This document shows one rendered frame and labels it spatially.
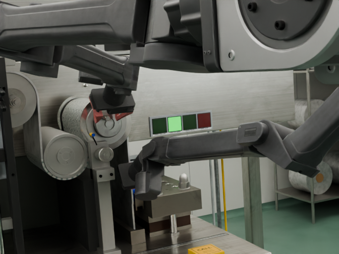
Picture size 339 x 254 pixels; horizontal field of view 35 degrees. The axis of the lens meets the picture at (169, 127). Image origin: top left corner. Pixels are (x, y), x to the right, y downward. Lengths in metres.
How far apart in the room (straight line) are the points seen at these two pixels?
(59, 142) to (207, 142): 0.46
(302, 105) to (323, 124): 3.76
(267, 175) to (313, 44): 4.74
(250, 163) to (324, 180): 2.61
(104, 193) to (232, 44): 1.09
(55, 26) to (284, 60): 0.38
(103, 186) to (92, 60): 0.53
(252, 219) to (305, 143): 1.43
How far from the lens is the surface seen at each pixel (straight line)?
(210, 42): 0.42
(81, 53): 0.97
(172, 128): 1.92
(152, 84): 1.88
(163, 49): 0.52
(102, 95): 1.36
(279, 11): 0.37
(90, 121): 1.46
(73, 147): 1.46
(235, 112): 2.05
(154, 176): 1.34
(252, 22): 0.39
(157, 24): 0.51
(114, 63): 1.10
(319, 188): 4.84
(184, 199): 1.57
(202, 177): 4.70
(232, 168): 4.85
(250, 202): 2.34
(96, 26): 0.62
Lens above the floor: 1.40
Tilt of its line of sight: 7 degrees down
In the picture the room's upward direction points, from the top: 4 degrees counter-clockwise
